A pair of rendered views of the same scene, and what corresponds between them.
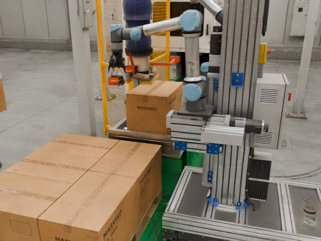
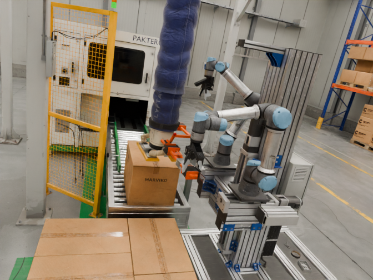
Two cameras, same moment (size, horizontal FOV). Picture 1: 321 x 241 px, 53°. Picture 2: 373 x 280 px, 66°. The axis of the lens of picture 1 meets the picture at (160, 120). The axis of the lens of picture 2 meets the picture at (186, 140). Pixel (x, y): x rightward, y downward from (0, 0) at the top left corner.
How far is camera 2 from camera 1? 1.52 m
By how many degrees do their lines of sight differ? 33
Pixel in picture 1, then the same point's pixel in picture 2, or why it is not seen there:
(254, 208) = (265, 265)
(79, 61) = (35, 115)
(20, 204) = not seen: outside the picture
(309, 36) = (222, 91)
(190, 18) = (286, 116)
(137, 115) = (143, 188)
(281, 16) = not seen: hidden behind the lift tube
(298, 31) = not seen: hidden behind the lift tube
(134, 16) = (174, 89)
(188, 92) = (267, 183)
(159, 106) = (170, 178)
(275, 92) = (305, 171)
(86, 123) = (38, 190)
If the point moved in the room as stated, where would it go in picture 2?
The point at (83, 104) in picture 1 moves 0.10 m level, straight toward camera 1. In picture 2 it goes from (35, 167) to (39, 171)
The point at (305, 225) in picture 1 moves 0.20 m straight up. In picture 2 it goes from (305, 271) to (311, 253)
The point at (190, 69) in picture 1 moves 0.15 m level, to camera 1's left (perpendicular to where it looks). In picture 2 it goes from (271, 162) to (254, 164)
